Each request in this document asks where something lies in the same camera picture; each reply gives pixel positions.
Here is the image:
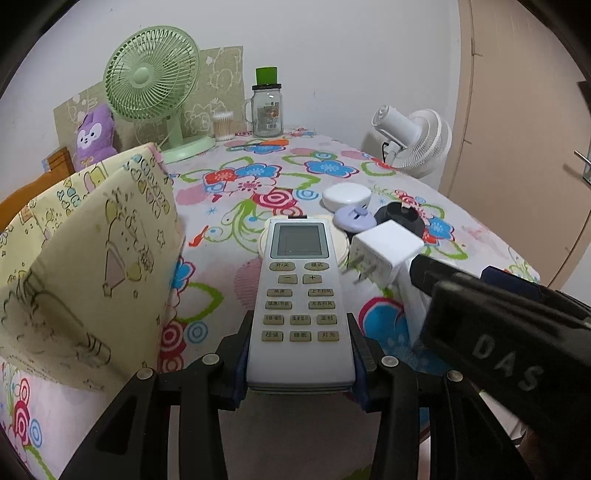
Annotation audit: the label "white remote control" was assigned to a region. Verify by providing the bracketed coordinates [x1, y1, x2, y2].
[246, 218, 355, 394]

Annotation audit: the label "small white cube charger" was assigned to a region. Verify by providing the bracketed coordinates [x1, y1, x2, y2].
[346, 220, 424, 289]

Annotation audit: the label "round hedgehog compact mirror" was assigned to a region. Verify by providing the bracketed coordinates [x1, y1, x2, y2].
[257, 223, 349, 267]

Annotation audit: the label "white oval earbuds case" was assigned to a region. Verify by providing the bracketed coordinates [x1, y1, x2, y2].
[322, 182, 372, 213]

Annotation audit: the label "white 45W charger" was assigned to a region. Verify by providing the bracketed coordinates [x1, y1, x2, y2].
[396, 260, 431, 345]

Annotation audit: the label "white standing fan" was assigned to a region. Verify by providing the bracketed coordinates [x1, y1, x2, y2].
[372, 105, 452, 179]

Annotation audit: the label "floral tablecloth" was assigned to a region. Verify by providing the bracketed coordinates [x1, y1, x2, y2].
[1, 129, 540, 479]

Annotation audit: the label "yellow fabric storage box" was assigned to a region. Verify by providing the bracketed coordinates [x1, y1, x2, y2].
[1, 144, 184, 393]

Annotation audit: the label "beige door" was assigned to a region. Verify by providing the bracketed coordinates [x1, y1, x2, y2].
[440, 1, 590, 288]

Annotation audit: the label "orange scissors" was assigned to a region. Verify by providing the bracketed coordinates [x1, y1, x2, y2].
[242, 138, 288, 152]

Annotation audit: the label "cotton swab container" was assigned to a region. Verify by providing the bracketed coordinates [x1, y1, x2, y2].
[212, 111, 235, 142]

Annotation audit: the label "glass jar green lid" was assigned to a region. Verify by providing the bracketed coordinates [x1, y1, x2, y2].
[243, 66, 283, 138]

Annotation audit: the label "purple plush bunny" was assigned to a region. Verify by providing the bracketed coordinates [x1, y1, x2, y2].
[73, 103, 117, 171]

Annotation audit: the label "wooden bed headboard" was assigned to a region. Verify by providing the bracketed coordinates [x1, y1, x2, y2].
[0, 147, 74, 230]

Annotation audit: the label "patterned green board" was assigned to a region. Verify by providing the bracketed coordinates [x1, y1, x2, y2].
[53, 46, 245, 154]

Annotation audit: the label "green desk fan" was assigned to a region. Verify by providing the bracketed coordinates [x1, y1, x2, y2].
[103, 25, 215, 164]

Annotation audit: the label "silver door handle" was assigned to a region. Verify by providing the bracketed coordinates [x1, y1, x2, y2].
[573, 150, 591, 185]

